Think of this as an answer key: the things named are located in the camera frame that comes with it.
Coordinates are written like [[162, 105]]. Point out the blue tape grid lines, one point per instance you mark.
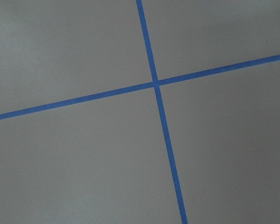
[[155, 84]]

